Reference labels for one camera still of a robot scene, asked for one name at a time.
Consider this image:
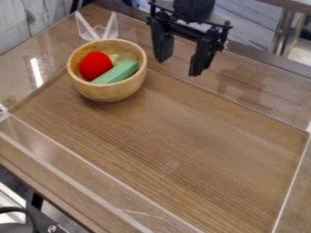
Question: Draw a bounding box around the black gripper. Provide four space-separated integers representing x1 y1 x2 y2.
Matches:
149 0 234 76

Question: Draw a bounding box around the wooden bowl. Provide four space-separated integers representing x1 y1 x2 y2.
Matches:
67 39 147 103

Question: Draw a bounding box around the red fruit with green leaf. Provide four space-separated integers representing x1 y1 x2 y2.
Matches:
79 51 119 81

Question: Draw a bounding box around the green rectangular block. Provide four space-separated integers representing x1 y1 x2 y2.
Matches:
92 60 141 85

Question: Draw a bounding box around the black table leg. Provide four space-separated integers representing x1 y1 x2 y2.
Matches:
31 192 44 210

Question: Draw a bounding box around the metal frame in background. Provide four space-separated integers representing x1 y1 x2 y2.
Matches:
271 9 309 57

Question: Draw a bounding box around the clear acrylic tray wall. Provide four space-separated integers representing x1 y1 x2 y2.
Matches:
0 105 205 233

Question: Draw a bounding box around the black cable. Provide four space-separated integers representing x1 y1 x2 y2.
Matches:
0 206 30 217

